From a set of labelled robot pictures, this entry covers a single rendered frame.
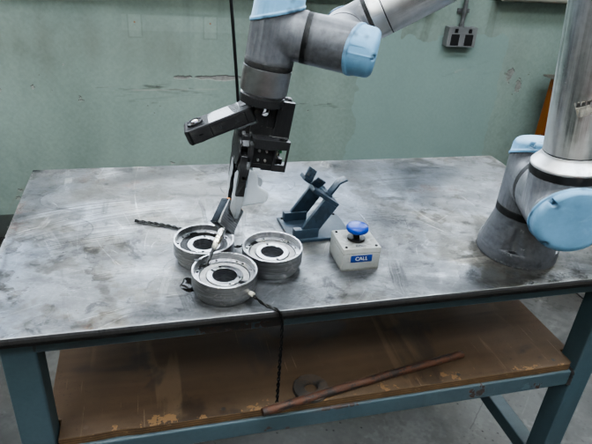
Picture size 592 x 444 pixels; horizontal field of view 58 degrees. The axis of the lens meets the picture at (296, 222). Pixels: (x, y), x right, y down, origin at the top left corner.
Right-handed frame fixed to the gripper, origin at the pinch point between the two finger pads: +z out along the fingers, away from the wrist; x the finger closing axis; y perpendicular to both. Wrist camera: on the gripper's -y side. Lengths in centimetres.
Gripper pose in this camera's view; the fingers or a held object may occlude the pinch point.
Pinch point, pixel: (231, 206)
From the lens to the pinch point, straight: 93.6
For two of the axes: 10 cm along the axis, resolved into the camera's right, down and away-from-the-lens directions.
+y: 9.5, 0.7, 3.0
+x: -2.3, -4.8, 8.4
